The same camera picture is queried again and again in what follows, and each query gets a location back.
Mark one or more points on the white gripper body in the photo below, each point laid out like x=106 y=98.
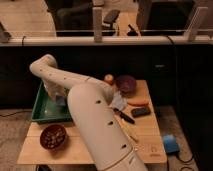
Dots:
x=53 y=89

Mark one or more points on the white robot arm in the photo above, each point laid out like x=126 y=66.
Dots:
x=88 y=102

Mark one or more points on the green plastic tray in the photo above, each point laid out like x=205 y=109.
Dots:
x=46 y=111

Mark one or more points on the dark red bowl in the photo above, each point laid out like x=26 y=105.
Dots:
x=53 y=137

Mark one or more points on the apple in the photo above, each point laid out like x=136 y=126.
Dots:
x=109 y=79

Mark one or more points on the black office chair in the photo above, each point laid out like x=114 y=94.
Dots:
x=71 y=17

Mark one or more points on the purple bowl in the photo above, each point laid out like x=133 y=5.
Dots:
x=126 y=83

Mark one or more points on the orange carrot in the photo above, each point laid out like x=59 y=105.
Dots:
x=138 y=102

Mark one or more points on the black rectangular remote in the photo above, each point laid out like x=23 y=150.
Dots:
x=138 y=112

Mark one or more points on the blue box on floor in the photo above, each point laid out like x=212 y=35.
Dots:
x=170 y=144

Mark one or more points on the white horizontal rail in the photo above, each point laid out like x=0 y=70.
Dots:
x=106 y=40

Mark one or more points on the black handled knife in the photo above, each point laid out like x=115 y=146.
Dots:
x=123 y=116

